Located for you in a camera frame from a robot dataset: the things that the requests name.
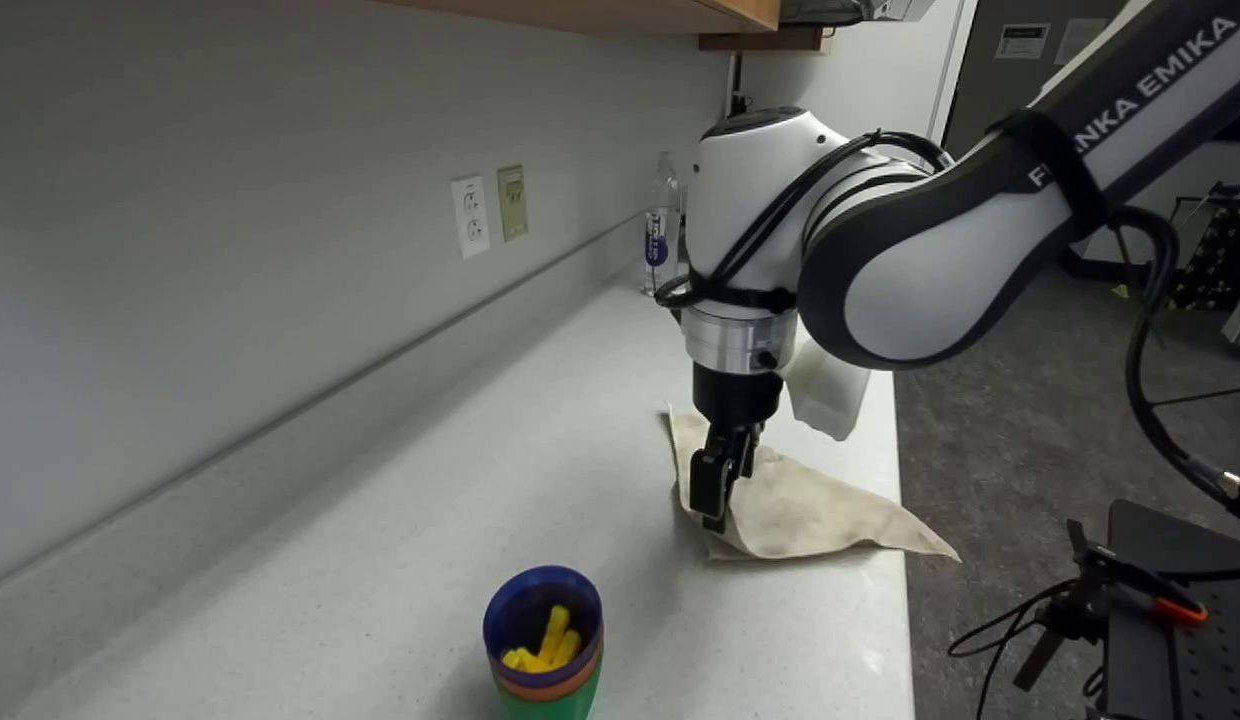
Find white wall power outlet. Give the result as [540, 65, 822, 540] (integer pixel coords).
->
[450, 177, 493, 257]

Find beige cloth towel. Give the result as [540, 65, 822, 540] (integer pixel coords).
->
[661, 413, 959, 565]

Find yellow item in cup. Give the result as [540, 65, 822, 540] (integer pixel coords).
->
[501, 604, 583, 678]

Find black camera tripod stand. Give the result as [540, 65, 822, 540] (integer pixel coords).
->
[947, 499, 1240, 720]

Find beige wall switch plate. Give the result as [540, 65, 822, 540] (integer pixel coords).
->
[495, 163, 529, 239]

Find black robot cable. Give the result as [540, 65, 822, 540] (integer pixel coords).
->
[654, 126, 1240, 527]

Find clear plastic water bottle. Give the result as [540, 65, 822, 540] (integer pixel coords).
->
[638, 154, 685, 298]

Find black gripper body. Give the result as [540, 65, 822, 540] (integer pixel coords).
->
[691, 370, 782, 457]

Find wooden wall cabinet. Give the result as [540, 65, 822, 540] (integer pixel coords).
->
[392, 0, 778, 33]

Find stacked colourful cups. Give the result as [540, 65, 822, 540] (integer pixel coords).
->
[485, 565, 603, 720]

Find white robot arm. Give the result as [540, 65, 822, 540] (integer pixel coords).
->
[661, 0, 1240, 527]

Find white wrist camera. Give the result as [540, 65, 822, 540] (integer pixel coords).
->
[789, 341, 872, 442]

